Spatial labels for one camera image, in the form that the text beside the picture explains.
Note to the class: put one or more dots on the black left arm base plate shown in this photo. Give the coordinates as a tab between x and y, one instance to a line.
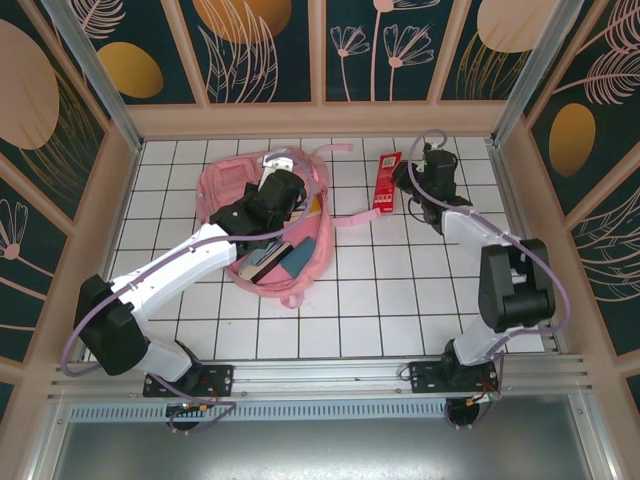
220	375

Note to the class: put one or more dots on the teal small notebook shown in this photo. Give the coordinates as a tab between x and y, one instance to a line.
299	257

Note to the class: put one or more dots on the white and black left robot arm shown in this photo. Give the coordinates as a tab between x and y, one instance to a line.
175	270

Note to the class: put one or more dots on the grey metal sheet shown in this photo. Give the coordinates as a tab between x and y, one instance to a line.
320	450

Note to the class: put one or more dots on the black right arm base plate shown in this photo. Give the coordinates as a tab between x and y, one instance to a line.
425	375

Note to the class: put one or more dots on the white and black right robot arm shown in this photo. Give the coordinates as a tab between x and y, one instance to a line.
515	285

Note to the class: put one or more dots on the light blue case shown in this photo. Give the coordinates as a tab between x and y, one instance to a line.
262	255

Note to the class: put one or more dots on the aluminium side rail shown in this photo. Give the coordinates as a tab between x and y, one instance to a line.
505	190

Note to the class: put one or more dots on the aluminium corner post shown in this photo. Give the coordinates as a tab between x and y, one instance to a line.
100	75
530	65

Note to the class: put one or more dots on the small green circuit board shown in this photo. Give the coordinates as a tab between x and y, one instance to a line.
187	407

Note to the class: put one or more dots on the yellow power connector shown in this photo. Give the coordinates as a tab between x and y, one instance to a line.
482	399

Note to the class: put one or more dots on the red package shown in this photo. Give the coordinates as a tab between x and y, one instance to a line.
387	182

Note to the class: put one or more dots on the cream case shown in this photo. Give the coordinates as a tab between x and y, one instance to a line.
270	272

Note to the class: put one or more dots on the pink student backpack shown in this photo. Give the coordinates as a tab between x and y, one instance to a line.
225	175

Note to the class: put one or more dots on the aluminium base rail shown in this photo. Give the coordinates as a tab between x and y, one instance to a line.
320	370

